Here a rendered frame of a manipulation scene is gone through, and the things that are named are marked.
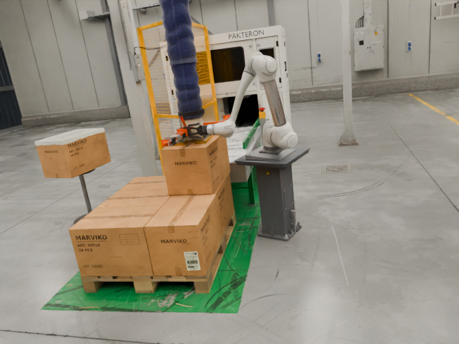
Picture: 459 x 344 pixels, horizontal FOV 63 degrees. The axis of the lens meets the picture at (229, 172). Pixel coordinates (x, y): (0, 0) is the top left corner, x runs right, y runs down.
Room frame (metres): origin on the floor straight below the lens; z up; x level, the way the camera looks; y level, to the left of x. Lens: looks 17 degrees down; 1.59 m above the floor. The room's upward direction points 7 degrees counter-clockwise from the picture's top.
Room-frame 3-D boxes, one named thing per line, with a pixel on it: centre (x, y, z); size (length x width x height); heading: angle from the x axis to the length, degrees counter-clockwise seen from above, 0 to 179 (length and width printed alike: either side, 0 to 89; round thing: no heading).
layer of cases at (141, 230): (3.03, 0.62, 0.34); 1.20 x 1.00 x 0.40; 167
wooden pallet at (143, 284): (3.03, 0.62, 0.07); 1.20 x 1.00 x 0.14; 167
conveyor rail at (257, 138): (4.70, -0.40, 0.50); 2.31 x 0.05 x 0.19; 167
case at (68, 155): (4.07, 1.66, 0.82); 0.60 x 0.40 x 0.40; 154
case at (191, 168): (3.25, 0.27, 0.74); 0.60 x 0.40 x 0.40; 163
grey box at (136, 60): (4.55, 0.90, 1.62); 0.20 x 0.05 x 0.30; 167
